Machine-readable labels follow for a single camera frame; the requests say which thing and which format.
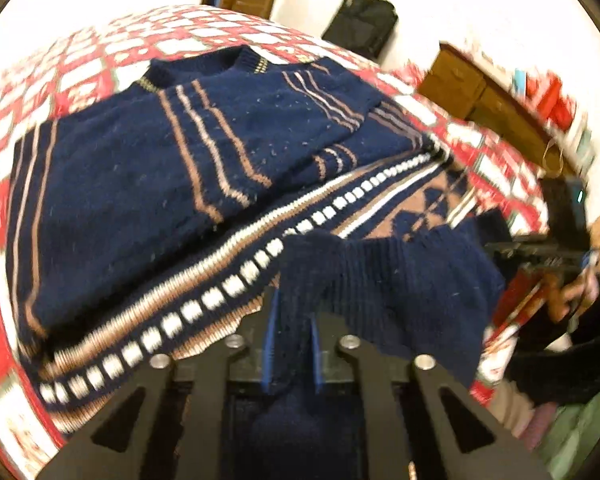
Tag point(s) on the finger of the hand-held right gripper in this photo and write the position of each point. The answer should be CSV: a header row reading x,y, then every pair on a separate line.
x,y
530,255

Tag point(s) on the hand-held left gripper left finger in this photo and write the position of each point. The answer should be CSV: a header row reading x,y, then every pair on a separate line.
x,y
270,345

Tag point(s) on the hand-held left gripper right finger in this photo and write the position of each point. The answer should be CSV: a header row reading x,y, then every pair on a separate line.
x,y
316,355

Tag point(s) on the navy patterned knit sweater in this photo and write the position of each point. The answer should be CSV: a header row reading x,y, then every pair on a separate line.
x,y
180,185

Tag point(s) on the person's right forearm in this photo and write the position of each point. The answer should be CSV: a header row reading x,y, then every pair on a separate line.
x,y
570,360

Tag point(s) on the person's right hand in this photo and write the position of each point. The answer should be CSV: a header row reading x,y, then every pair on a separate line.
x,y
572,290

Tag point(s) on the brown wooden cabinet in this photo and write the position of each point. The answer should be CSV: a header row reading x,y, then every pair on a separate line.
x,y
485,105

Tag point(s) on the person's light clothing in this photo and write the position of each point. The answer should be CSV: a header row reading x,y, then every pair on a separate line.
x,y
565,440

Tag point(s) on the red checkered bed quilt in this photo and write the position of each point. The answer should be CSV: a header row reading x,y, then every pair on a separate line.
x,y
105,55

